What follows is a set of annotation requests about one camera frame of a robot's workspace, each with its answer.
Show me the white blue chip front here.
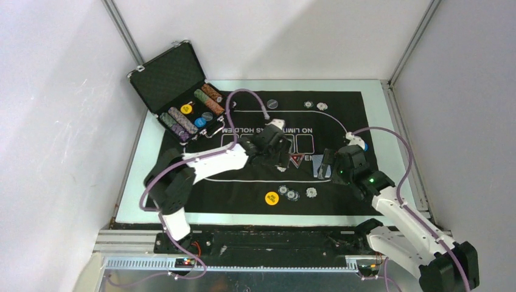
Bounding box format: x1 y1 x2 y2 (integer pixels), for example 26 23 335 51
305 187 318 198

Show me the white blue chip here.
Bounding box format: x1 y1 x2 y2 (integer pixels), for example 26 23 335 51
316 102 328 111
305 187 318 198

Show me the black dealer button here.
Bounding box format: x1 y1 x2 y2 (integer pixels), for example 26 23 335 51
267 99 279 110

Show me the green blue chip front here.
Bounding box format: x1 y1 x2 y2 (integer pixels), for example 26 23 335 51
277 185 289 195

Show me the white blue chip back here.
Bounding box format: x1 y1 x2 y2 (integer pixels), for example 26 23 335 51
316 102 328 111

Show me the yellow big blind button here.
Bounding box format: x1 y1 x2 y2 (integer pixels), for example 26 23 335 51
265 192 280 206

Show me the grey white chip front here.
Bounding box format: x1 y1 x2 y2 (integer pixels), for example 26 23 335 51
285 190 299 201

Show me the grey white poker chip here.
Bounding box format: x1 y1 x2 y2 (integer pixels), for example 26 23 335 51
304 100 314 109

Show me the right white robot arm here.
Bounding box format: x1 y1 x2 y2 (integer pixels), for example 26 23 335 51
318 145 480 291

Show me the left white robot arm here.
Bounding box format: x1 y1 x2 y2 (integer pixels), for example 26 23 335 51
144 119 291 254

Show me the blue playing card deck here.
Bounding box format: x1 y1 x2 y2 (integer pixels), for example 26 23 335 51
312 155 324 178

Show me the triangular all-in marker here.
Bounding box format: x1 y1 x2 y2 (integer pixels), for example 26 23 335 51
290 153 305 169

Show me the black poker table mat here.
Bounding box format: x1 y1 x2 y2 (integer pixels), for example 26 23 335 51
144 91 390 217

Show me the clear dealer button in case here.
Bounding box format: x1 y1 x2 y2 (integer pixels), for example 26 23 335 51
201 112 214 122

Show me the blue button in case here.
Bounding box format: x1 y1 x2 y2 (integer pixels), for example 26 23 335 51
194 117 207 128

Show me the red brown chip row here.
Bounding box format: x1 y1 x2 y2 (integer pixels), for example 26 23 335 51
201 83 223 103

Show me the pink grey chip row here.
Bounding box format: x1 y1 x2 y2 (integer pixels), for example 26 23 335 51
168 107 198 134

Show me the green orange chip row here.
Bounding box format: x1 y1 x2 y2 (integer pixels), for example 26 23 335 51
194 89 225 116

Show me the yellow button in case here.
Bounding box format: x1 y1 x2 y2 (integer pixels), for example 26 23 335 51
180 104 193 115

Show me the black aluminium chip case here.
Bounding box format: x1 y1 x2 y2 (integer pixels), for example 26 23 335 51
127 40 226 145

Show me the electronics board with leds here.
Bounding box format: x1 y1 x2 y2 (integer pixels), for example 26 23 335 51
174 257 197 268

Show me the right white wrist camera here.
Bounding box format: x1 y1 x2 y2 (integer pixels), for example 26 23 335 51
345 132 365 150

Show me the black metal base rail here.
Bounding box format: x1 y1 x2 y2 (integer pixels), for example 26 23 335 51
94 224 389 272

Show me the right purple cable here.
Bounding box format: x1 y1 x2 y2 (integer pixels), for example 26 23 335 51
352 127 470 292

